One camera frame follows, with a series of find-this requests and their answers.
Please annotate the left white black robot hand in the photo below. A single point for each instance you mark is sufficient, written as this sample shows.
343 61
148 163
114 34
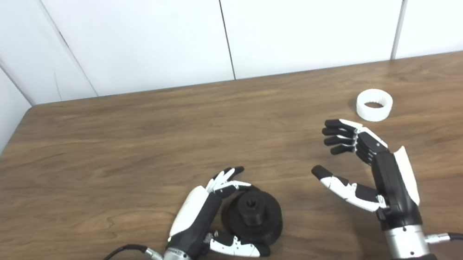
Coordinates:
192 216

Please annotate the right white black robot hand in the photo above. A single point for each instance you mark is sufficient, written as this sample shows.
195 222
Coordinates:
391 188

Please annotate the round black plastic part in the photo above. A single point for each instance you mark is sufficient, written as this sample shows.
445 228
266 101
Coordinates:
259 224

